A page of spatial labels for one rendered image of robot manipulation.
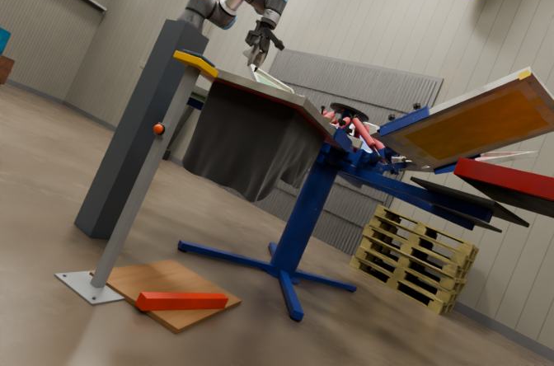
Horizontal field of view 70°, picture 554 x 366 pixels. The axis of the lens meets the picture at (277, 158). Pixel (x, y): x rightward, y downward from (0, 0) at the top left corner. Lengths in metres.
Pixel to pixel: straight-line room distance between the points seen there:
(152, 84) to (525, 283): 4.71
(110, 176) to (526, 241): 4.72
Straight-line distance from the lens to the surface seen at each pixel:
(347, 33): 7.25
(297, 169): 1.92
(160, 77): 2.15
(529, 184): 1.95
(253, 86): 1.66
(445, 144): 2.52
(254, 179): 1.65
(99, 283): 1.70
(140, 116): 2.16
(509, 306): 5.61
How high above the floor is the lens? 0.68
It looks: 2 degrees up
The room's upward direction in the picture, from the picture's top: 24 degrees clockwise
